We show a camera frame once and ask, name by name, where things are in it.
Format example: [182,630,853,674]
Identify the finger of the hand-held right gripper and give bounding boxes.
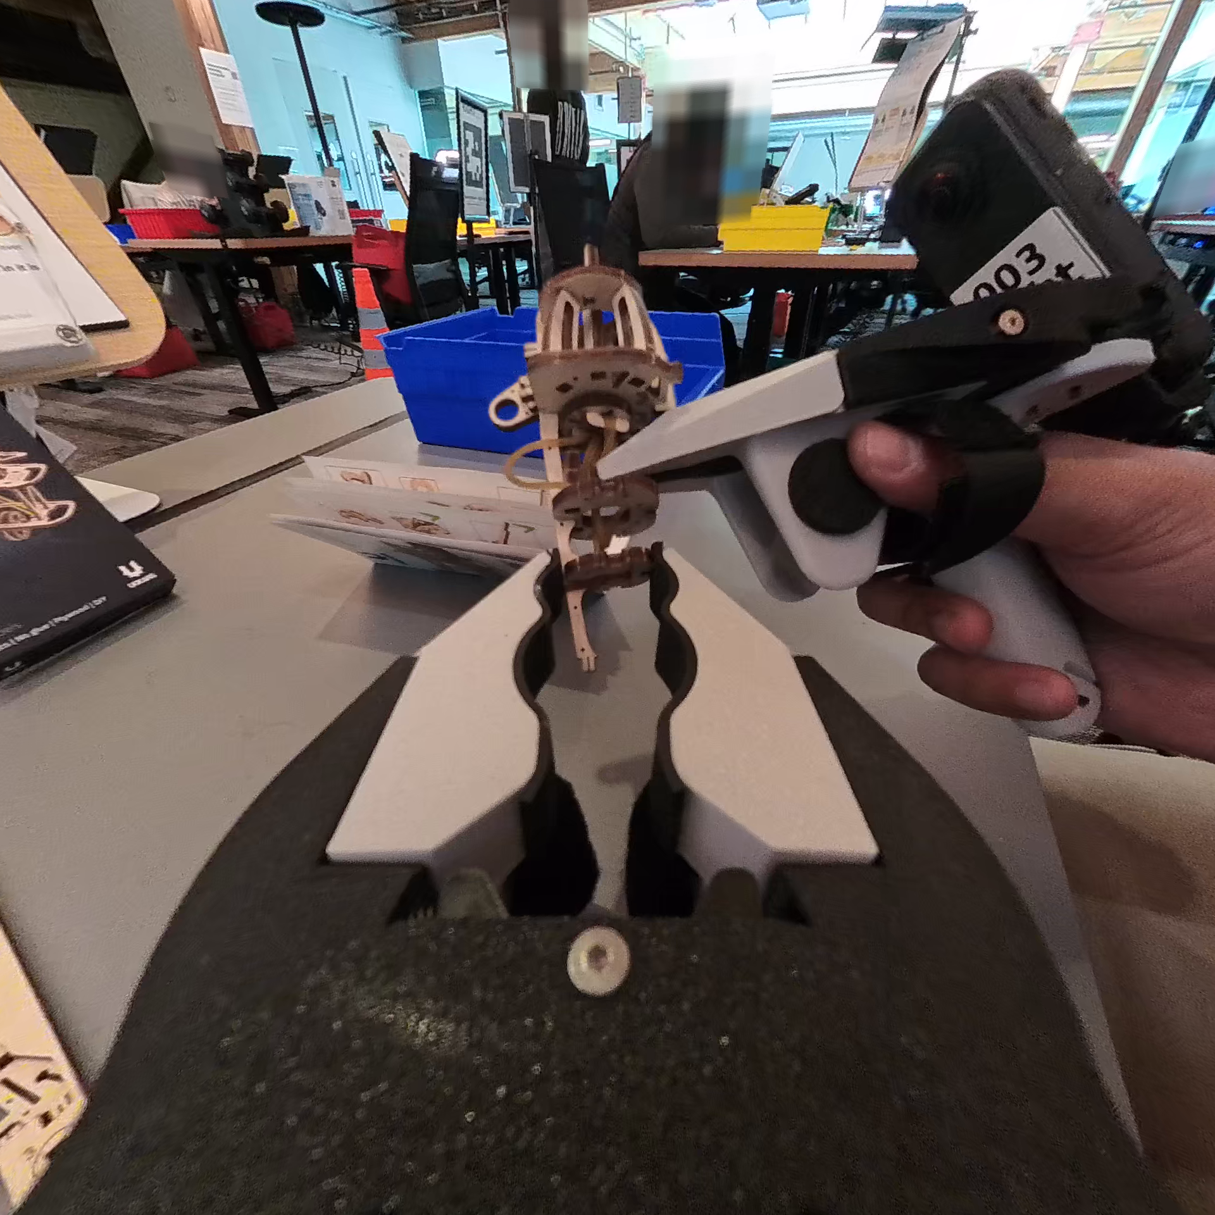
[593,352,849,483]

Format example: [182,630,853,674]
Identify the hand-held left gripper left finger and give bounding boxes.
[325,549,558,897]

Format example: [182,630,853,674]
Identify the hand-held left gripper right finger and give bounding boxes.
[649,545,883,897]

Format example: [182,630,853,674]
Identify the wooden model assembly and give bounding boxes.
[488,242,686,674]

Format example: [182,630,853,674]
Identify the black model kit box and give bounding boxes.
[0,407,176,689]

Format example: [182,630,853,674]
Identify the laser-cut wooden parts sheet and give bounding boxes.
[0,926,89,1196]

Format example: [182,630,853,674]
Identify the person's right hand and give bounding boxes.
[847,419,1215,765]

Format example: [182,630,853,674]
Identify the instruction poster on stand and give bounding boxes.
[847,17,965,193]

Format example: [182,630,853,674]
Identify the wooden desk with black legs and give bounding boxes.
[123,231,535,419]
[639,242,917,385]

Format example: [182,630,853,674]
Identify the yellow plastic bin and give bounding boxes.
[714,204,830,255]

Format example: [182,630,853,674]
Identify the white instruction booklet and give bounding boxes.
[272,451,564,583]

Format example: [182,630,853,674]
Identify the blue plastic bin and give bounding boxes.
[377,303,730,451]

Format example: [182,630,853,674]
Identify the black office chair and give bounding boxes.
[377,156,477,325]

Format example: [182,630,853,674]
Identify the framed marker sign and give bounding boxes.
[452,86,493,222]

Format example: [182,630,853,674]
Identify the orange traffic cone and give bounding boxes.
[350,263,399,385]

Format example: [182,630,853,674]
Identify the black floor lamp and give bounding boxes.
[252,0,341,175]

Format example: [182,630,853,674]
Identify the red plastic bin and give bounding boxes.
[120,207,224,242]

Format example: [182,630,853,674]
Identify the wooden board with instruction sheet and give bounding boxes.
[0,86,170,389]

